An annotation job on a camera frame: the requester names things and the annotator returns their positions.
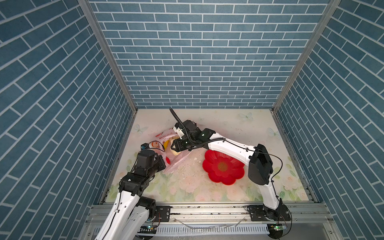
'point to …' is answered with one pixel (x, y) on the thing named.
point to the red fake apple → (168, 160)
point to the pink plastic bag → (162, 144)
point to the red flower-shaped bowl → (222, 168)
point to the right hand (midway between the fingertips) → (172, 145)
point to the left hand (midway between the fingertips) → (164, 158)
